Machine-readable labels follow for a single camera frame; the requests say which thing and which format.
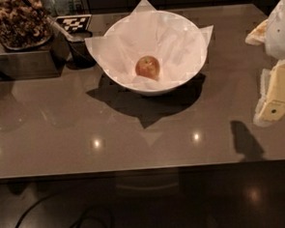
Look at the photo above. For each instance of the white paper liner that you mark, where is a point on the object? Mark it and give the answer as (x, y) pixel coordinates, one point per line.
(177, 42)

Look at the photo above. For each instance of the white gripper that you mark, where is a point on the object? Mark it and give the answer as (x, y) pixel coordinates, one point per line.
(280, 35)

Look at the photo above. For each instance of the white bowl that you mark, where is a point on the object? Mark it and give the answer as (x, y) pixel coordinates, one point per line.
(153, 86)

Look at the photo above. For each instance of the red apple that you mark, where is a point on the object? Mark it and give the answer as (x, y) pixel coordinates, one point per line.
(148, 67)

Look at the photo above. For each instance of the black white marker tag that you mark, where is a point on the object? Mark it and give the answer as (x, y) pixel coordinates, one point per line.
(74, 23)

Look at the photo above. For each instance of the white utensil in cup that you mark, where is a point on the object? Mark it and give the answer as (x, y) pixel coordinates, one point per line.
(56, 25)

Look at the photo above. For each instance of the dark metal box stand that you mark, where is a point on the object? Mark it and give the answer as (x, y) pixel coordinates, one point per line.
(46, 61)

